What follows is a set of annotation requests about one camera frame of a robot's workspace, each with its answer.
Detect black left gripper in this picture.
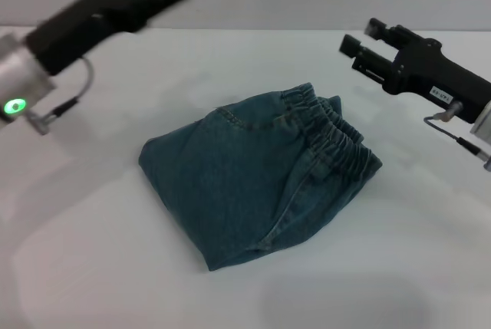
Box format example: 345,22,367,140
23,0,205,77

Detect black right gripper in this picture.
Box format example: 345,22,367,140
338,18,491,125

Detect blue denim shorts with cartoon patch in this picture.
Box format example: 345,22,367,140
138,82,384,274

